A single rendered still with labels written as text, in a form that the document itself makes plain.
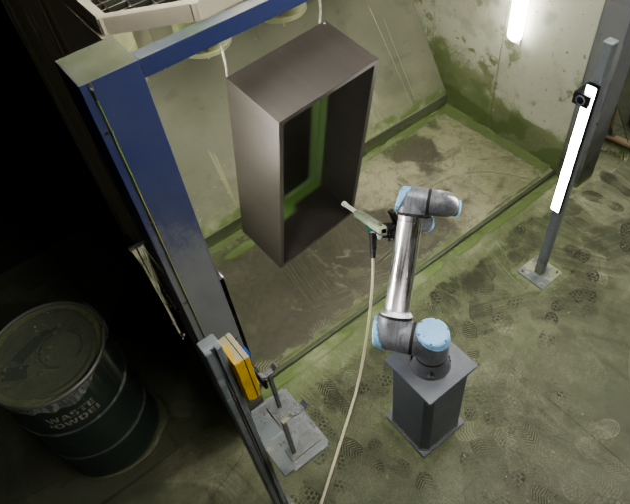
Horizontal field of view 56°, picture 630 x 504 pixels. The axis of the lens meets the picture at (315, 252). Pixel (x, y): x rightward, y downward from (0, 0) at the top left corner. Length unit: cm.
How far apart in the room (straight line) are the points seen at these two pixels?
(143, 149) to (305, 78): 102
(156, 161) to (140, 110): 19
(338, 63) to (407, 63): 219
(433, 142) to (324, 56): 219
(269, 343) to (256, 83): 168
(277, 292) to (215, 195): 81
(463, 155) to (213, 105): 192
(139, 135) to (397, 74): 325
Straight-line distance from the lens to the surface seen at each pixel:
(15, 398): 299
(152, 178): 196
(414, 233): 260
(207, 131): 413
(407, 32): 495
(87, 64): 181
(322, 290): 384
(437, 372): 278
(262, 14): 192
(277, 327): 372
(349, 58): 279
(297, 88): 263
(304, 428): 256
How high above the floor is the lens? 313
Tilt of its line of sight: 50 degrees down
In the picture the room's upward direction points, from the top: 9 degrees counter-clockwise
